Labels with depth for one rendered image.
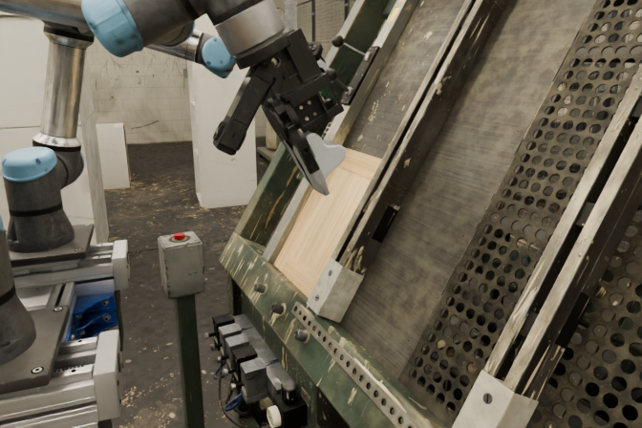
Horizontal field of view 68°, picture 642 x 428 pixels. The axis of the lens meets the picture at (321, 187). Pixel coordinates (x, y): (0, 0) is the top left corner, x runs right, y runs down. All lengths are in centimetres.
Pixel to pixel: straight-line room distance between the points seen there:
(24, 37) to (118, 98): 593
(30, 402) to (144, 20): 63
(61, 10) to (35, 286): 82
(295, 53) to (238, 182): 447
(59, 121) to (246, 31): 92
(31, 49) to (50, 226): 216
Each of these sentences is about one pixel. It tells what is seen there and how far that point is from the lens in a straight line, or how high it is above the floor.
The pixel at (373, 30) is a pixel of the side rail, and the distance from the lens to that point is 179.
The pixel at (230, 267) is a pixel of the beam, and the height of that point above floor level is 82.
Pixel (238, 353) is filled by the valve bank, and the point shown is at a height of 76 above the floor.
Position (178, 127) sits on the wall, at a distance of 931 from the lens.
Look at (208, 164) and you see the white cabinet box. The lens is 495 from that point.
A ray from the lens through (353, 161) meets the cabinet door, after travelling 134.
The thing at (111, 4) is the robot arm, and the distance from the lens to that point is 59.
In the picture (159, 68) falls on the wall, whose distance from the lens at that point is 922.
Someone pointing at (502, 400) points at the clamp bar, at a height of 101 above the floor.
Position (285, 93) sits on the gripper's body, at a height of 145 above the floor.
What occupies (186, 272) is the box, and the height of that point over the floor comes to 84.
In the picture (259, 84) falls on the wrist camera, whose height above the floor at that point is 146.
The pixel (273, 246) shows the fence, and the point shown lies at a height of 94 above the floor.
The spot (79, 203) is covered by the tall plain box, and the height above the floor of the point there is 57.
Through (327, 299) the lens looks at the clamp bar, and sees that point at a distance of 112.
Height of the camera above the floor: 149
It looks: 15 degrees down
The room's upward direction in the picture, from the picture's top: straight up
